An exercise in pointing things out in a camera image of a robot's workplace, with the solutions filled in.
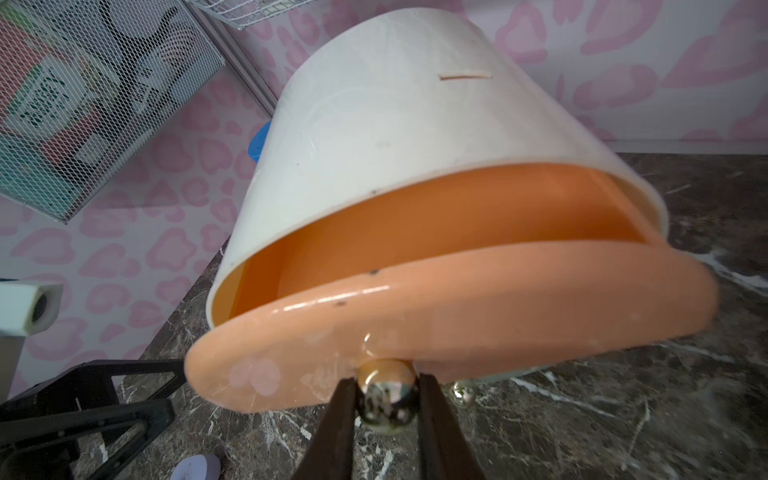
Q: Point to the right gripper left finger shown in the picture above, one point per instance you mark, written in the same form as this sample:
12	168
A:
331	451

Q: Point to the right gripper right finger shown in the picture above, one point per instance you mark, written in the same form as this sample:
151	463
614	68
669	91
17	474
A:
443	450

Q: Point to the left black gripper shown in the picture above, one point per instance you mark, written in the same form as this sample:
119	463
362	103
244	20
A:
41	427

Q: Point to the white round drawer cabinet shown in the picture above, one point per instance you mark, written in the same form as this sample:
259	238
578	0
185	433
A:
407	96

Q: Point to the orange top drawer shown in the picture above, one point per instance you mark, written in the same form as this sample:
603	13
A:
469	275

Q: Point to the grey bottom drawer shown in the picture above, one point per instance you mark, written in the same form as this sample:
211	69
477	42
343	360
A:
463	392

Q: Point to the purple earphone case upper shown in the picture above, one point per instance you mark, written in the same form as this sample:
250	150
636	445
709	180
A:
198	467

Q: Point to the green red booklet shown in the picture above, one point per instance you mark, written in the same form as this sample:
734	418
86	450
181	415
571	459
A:
53	97

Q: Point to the blue lid pencil jar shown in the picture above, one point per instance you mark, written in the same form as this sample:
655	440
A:
257	143

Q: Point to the white mesh wall basket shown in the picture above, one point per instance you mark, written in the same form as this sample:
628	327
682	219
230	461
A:
156	54

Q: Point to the white wire wall shelf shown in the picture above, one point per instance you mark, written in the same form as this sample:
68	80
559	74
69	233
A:
241	14

